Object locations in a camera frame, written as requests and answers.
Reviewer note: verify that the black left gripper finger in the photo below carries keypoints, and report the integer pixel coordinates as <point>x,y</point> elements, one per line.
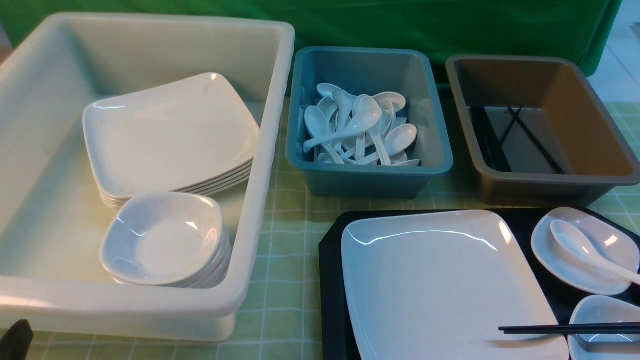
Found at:
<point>15,343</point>

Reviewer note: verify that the large white square rice plate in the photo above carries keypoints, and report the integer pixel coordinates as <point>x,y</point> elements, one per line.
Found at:
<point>438,286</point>

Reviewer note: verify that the small white bowl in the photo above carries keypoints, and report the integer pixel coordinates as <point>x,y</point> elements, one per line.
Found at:
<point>603,309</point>

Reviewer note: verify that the black chopstick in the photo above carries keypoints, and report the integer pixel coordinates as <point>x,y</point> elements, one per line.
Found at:
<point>567,330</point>
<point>592,325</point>

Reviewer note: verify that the top stacked white square plate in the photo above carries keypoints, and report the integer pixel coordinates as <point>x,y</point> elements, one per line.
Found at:
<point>195,135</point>

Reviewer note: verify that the large white plastic tub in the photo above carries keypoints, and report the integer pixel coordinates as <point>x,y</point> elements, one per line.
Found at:
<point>71,60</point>

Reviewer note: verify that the lower stacked white bowls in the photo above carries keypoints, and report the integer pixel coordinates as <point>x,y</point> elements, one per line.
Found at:
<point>175,255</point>

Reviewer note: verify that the white spoon left in bin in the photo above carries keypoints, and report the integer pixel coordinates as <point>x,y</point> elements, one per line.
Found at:
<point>318,126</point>

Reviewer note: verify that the white spoon in bin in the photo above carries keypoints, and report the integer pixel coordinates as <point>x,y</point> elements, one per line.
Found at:
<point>318,126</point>
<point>397,141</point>
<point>359,124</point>

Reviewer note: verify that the blue plastic spoon bin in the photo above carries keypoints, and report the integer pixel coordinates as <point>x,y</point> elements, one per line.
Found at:
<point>370,71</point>

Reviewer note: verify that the top white spoon in bin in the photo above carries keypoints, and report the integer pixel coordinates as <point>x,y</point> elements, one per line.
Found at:
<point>359,124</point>

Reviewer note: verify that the white spoon right in bin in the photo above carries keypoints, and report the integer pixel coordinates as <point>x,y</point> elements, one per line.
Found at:
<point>397,141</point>

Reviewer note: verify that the black plastic serving tray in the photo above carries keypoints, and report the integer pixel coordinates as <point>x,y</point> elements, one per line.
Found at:
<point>339,342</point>

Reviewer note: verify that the brown plastic chopstick bin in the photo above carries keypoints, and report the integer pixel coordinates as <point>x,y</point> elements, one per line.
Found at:
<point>537,133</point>

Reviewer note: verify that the green backdrop cloth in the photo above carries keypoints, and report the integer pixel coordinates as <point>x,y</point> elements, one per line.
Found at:
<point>573,30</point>

